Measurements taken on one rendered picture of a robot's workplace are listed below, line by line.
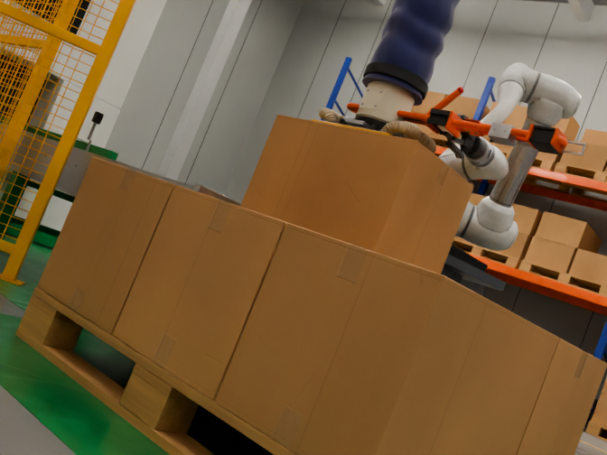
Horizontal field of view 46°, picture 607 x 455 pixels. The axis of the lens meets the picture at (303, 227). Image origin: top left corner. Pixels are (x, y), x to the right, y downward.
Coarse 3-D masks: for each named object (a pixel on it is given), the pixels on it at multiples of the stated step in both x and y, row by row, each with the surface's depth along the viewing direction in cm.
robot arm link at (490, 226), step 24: (552, 96) 280; (576, 96) 280; (528, 120) 289; (552, 120) 284; (528, 168) 294; (504, 192) 297; (480, 216) 301; (504, 216) 298; (480, 240) 303; (504, 240) 301
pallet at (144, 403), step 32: (32, 320) 195; (64, 320) 192; (64, 352) 191; (128, 352) 167; (96, 384) 172; (128, 384) 163; (160, 384) 157; (128, 416) 160; (160, 416) 154; (192, 416) 161; (224, 416) 143; (192, 448) 152
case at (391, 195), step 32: (288, 128) 243; (320, 128) 234; (352, 128) 225; (288, 160) 238; (320, 160) 229; (352, 160) 221; (384, 160) 214; (416, 160) 210; (256, 192) 243; (288, 192) 234; (320, 192) 225; (352, 192) 217; (384, 192) 210; (416, 192) 214; (448, 192) 227; (320, 224) 221; (352, 224) 214; (384, 224) 207; (416, 224) 219; (448, 224) 232; (416, 256) 223
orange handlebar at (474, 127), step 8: (352, 104) 250; (400, 112) 235; (408, 112) 233; (408, 120) 238; (424, 120) 229; (456, 120) 221; (464, 120) 220; (472, 120) 217; (456, 128) 225; (464, 128) 219; (472, 128) 216; (480, 128) 215; (488, 128) 213; (512, 128) 208; (520, 136) 207; (560, 136) 199; (560, 144) 200
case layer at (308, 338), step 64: (128, 192) 186; (192, 192) 170; (64, 256) 195; (128, 256) 178; (192, 256) 163; (256, 256) 151; (320, 256) 140; (384, 256) 131; (128, 320) 170; (192, 320) 157; (256, 320) 146; (320, 320) 136; (384, 320) 127; (448, 320) 127; (512, 320) 146; (192, 384) 151; (256, 384) 141; (320, 384) 131; (384, 384) 123; (448, 384) 133; (512, 384) 154; (576, 384) 182; (320, 448) 127; (384, 448) 122; (448, 448) 139; (512, 448) 162
